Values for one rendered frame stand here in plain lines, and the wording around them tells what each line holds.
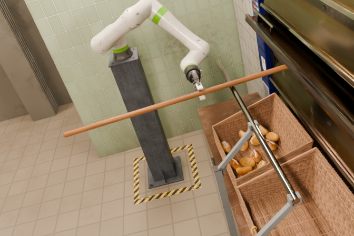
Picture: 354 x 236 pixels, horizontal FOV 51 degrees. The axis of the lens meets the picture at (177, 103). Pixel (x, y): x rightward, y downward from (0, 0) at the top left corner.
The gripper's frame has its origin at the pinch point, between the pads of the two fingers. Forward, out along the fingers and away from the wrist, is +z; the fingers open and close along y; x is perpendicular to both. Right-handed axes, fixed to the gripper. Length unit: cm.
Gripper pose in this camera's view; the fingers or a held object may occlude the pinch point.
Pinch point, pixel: (200, 91)
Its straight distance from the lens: 207.1
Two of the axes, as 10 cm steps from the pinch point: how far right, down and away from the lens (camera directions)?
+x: -9.6, 2.9, -0.1
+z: 1.6, 5.1, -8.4
